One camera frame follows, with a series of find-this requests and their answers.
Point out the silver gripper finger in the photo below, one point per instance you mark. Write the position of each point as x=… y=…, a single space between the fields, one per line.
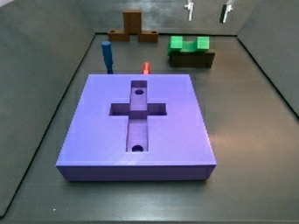
x=189 y=7
x=226 y=10

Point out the purple board with cross slot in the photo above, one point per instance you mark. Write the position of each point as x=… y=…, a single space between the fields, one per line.
x=136 y=130

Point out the red cylindrical peg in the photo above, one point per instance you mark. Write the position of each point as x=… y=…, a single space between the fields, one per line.
x=146 y=68

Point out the black angle bracket fixture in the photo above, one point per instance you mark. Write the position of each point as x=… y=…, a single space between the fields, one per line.
x=191 y=59

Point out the brown T-shaped block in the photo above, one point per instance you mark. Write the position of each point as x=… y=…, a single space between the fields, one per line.
x=132 y=28

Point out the green U-shaped block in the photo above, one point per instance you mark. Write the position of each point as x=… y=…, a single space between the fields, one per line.
x=179 y=45

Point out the blue cylindrical peg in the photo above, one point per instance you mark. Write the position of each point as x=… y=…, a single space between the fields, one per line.
x=107 y=55

